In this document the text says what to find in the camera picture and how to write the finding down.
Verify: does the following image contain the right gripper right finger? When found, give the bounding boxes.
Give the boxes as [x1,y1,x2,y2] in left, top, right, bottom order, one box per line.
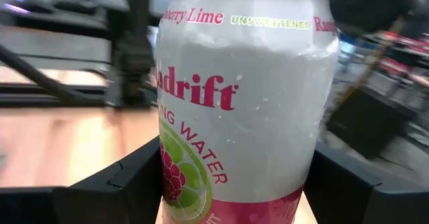
[303,142,429,224]

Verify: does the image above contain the black desk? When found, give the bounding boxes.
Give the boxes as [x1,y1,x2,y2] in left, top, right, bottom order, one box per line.
[0,0,131,32]

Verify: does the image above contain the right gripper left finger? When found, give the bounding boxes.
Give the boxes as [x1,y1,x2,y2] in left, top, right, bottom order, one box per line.
[0,135,164,224]

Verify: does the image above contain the black metal table frame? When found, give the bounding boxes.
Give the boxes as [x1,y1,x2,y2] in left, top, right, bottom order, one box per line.
[0,44,117,109]

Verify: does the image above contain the pink Spindrift can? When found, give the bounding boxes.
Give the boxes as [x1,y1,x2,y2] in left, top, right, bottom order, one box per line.
[153,0,341,224]

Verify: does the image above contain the black box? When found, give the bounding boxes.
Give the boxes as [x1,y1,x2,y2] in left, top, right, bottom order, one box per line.
[326,86,420,160]

